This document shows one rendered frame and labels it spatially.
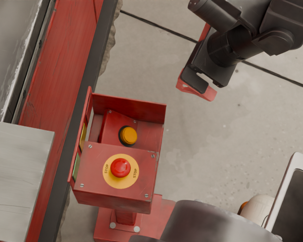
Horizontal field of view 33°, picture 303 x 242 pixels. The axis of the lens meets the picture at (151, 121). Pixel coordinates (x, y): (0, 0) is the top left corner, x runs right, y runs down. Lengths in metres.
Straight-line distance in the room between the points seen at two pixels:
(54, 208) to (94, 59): 0.58
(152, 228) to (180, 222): 1.52
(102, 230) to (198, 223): 1.52
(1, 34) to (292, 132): 1.22
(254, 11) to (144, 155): 0.45
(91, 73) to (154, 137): 0.85
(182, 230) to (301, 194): 0.63
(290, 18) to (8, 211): 0.48
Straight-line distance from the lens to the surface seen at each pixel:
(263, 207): 1.57
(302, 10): 0.63
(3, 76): 1.04
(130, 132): 1.11
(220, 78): 0.79
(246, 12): 0.69
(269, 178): 1.90
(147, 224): 1.68
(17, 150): 0.83
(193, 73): 0.79
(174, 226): 0.16
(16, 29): 1.08
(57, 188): 1.80
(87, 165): 1.04
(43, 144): 0.83
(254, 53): 0.74
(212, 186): 1.85
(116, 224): 1.67
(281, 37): 0.65
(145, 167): 1.03
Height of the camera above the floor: 1.77
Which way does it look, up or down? 68 degrees down
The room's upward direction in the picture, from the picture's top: 4 degrees clockwise
